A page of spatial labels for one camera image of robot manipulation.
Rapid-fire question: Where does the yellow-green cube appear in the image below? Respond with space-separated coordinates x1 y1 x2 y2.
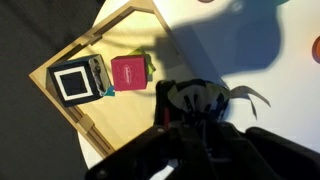
128 47 157 83

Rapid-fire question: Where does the pink cube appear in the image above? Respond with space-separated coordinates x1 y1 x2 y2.
110 54 149 92

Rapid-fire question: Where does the black white square-print cube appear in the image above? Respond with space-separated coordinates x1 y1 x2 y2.
47 54 116 108

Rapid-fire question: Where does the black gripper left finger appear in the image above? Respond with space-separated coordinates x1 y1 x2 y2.
84 123 218 180

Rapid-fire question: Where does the wooden crate tray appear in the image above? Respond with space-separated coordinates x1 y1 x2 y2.
28 0 201 159

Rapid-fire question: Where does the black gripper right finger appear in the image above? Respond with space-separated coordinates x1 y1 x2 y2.
216 123 320 180

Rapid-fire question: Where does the orange fruit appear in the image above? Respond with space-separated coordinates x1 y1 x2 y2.
311 35 320 64

